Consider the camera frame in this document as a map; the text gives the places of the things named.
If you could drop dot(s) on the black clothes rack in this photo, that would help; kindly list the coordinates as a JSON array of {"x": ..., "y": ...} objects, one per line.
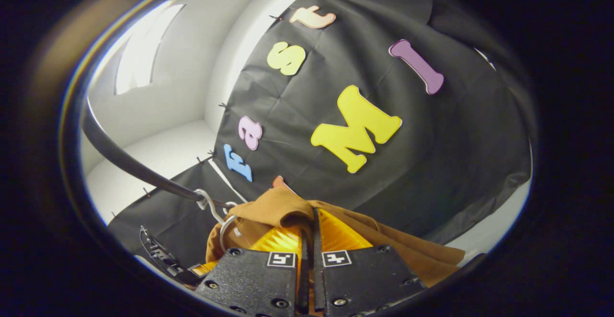
[{"x": 122, "y": 161}]

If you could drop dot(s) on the large ceiling light panel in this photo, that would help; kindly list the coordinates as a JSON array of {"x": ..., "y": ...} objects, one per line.
[{"x": 144, "y": 53}]

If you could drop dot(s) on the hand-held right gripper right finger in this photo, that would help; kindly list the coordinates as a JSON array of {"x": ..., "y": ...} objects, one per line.
[{"x": 369, "y": 278}]

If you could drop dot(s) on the brown shirt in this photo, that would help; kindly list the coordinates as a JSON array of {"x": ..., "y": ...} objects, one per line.
[{"x": 407, "y": 250}]

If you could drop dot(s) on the white hanger with taped hook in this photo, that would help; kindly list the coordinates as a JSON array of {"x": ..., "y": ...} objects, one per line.
[{"x": 221, "y": 233}]

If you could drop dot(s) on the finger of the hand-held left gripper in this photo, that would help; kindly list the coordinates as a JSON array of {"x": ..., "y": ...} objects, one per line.
[{"x": 165, "y": 259}]

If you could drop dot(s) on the black backdrop cloth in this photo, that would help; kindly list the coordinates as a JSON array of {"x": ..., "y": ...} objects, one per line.
[{"x": 431, "y": 163}]

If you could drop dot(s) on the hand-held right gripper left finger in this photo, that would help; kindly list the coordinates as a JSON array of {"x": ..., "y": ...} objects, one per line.
[{"x": 249, "y": 283}]

